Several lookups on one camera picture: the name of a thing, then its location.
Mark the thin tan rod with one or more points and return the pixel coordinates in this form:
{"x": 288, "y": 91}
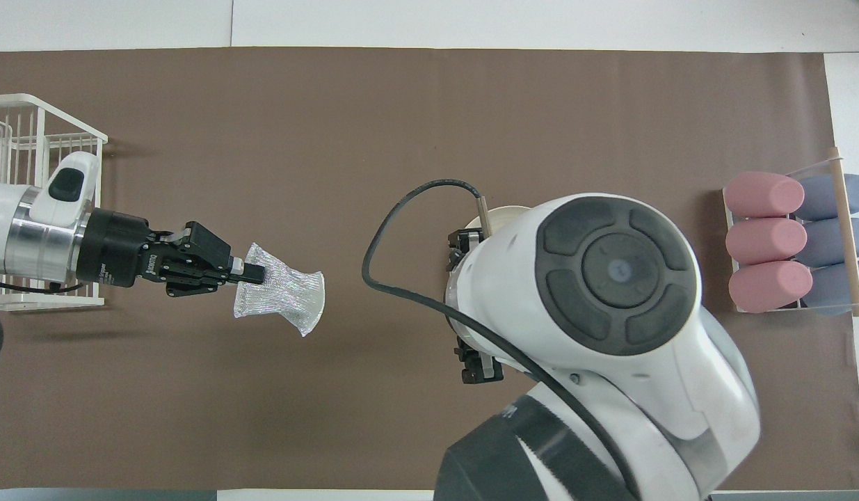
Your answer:
{"x": 482, "y": 212}

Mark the cream round plate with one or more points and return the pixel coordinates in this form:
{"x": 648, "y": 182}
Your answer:
{"x": 502, "y": 214}

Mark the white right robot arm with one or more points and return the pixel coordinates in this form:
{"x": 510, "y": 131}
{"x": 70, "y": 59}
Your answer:
{"x": 610, "y": 313}

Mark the pink cup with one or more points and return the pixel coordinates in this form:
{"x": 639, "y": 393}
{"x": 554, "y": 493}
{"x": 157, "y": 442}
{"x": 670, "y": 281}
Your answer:
{"x": 763, "y": 241}
{"x": 763, "y": 193}
{"x": 770, "y": 287}

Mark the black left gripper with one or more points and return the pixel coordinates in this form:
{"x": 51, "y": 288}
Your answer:
{"x": 116, "y": 247}

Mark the brown table mat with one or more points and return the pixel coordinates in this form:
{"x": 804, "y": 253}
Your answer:
{"x": 332, "y": 417}

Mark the blue cup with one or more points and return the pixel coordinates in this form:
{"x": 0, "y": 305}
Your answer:
{"x": 825, "y": 242}
{"x": 829, "y": 289}
{"x": 825, "y": 195}

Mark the silver mesh sponge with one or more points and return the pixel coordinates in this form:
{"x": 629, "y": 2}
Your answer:
{"x": 283, "y": 296}

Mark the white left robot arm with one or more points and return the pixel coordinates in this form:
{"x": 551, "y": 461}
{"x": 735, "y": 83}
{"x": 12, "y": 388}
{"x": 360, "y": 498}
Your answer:
{"x": 26, "y": 229}

